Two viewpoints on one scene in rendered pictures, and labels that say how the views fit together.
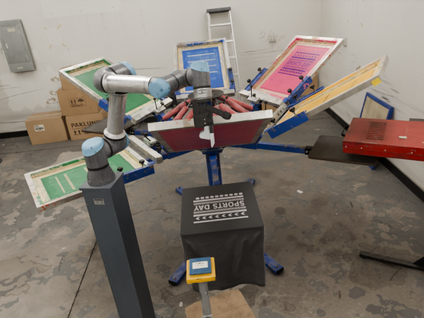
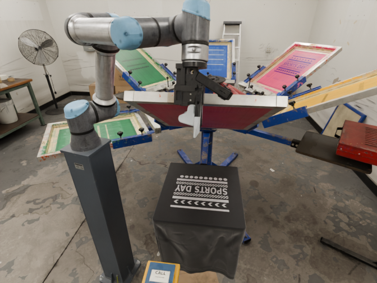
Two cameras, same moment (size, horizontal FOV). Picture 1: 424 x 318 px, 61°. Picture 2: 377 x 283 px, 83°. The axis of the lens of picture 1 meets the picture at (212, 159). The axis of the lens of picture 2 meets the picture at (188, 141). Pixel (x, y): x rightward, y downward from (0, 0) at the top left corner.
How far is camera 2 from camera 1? 0.92 m
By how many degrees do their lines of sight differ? 7
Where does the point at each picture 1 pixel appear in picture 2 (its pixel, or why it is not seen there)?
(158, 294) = (142, 239)
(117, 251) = (97, 213)
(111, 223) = (91, 188)
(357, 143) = (355, 148)
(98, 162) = (79, 127)
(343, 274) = (304, 256)
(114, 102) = (99, 62)
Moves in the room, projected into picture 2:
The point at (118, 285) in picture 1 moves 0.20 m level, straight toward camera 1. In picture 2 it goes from (99, 240) to (95, 268)
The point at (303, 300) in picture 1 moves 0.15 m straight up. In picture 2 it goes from (265, 275) to (269, 265)
